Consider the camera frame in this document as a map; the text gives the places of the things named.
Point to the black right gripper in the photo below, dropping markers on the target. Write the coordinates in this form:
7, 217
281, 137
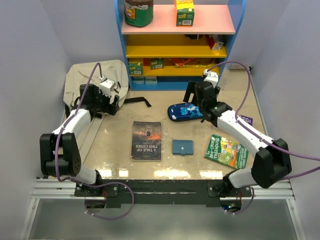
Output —
191, 89

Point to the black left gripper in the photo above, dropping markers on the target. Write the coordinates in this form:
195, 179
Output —
99, 93

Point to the beige canvas backpack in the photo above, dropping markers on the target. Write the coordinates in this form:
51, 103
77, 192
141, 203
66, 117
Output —
90, 73

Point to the dark Tale of Two Cities book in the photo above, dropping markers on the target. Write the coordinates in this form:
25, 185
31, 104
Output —
146, 141

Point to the blue leather wallet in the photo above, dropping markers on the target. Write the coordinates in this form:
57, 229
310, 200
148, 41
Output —
182, 147

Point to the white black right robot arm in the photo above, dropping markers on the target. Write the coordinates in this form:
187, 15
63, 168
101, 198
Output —
271, 157

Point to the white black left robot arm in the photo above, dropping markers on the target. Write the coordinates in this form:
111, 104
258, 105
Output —
59, 153

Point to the blue pencil case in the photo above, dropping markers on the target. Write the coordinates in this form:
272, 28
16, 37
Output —
184, 112

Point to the small white pink eraser box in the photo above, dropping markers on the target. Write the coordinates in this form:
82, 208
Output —
235, 66

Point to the orange yellow snack packets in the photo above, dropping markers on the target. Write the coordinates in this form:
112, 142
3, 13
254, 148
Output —
193, 62

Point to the light blue box left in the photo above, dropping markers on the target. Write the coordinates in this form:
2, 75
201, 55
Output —
138, 80

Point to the light blue box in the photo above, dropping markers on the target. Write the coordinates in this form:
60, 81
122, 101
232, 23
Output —
138, 80
151, 80

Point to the green box lower left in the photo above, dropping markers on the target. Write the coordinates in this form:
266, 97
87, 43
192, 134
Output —
136, 68

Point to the green box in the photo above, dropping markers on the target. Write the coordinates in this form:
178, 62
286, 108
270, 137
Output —
157, 63
136, 68

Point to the light blue box right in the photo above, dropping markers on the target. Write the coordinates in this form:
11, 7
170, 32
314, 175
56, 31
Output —
151, 80

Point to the red white box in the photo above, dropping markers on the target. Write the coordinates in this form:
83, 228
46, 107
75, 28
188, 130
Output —
215, 41

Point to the blue colourful shelf unit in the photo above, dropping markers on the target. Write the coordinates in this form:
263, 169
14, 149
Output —
163, 39

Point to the purple Treehouse book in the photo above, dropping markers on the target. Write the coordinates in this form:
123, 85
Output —
247, 119

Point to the green box lower middle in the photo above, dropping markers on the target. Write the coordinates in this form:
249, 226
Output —
157, 63

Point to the green Treehouse book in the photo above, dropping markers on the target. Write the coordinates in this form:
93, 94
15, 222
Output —
226, 152

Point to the green yellow carton top shelf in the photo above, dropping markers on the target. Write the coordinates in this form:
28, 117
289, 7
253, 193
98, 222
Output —
185, 13

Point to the green brown jar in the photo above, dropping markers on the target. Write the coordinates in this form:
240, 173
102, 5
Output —
138, 13

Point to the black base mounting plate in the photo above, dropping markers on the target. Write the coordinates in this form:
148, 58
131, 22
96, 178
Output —
161, 192

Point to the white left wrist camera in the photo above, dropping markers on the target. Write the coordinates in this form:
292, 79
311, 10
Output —
106, 86

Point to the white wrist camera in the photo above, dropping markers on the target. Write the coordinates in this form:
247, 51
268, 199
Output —
211, 77
106, 86

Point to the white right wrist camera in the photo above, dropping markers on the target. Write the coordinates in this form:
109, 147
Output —
211, 77

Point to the aluminium frame rail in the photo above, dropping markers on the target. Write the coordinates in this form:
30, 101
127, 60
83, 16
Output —
53, 189

